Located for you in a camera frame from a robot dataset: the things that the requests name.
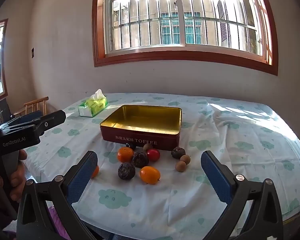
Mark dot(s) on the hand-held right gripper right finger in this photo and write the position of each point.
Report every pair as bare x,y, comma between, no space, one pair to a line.
216,177

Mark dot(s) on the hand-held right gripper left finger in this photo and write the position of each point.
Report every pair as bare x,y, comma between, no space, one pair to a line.
82,177

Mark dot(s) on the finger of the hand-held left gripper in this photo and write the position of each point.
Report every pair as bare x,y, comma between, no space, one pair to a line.
31,115
52,120

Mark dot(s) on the mandarin orange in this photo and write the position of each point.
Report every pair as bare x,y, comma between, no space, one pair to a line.
96,172
125,154

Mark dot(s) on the brown longan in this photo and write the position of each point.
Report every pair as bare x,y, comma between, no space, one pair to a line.
147,146
185,159
180,166

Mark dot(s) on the dark wrinkled passion fruit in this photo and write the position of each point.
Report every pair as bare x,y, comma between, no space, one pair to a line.
178,152
140,159
126,171

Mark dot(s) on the dark purple plum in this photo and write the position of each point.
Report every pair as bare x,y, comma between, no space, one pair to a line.
131,145

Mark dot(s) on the smooth small orange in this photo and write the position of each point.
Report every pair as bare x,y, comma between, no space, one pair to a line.
150,175

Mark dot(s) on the red cherry tomato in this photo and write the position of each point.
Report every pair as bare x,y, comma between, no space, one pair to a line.
153,155

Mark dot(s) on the red and gold tin box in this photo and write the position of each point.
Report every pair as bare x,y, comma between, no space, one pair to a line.
140,140

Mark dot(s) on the person's left hand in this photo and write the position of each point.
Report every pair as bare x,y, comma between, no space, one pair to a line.
15,182

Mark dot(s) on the wooden chair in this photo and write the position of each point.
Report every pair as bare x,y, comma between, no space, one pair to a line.
35,105

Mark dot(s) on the green tissue pack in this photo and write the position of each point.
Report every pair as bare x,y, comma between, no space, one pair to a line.
95,105

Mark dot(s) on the purple cloth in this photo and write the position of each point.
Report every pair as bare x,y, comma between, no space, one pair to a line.
58,222

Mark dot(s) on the large barred window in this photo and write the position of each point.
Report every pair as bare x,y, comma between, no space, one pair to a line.
185,55

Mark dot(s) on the dark wall switch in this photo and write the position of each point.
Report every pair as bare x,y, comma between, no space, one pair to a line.
33,52

